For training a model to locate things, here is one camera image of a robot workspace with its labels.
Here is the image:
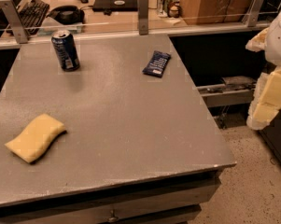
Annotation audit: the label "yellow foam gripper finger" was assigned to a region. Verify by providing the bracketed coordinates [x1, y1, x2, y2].
[246, 66, 281, 130]
[246, 28, 268, 52]

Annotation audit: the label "blue pepsi can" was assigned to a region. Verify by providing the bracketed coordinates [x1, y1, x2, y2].
[51, 30, 80, 72]

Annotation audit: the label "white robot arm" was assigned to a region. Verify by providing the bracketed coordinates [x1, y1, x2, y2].
[246, 11, 281, 130]

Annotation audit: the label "cardboard box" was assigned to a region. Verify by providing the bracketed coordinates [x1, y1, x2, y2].
[179, 0, 252, 25]

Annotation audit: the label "small round jar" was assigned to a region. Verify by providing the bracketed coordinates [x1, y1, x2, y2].
[168, 3, 180, 18]

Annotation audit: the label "glass partition panel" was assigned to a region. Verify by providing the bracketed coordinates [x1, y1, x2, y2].
[0, 9, 281, 35]

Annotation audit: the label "dark blue snack packet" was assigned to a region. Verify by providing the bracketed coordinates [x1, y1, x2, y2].
[142, 50, 171, 77]

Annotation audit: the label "black laptop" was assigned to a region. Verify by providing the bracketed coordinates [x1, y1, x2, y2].
[92, 0, 137, 12]

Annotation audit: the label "black headphones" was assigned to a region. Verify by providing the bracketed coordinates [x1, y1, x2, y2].
[49, 6, 85, 25]

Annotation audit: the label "black keyboard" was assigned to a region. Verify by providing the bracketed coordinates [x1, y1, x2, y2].
[17, 0, 49, 35]

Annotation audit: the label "yellow sponge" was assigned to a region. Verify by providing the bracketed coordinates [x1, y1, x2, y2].
[5, 114, 66, 163]

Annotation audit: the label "metal shelf rail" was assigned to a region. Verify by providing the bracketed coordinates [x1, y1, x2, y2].
[197, 76, 256, 107]

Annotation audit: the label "right metal bracket post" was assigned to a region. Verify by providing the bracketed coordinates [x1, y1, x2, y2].
[245, 0, 264, 27]

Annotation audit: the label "metal bracket post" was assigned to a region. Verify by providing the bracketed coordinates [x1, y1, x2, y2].
[0, 0, 29, 44]
[245, 0, 264, 27]
[137, 0, 148, 35]

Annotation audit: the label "middle metal bracket post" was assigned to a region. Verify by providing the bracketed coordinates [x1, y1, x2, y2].
[137, 0, 148, 35]

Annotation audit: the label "left metal bracket post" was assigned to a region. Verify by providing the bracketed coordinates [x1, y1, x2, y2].
[0, 0, 29, 44]

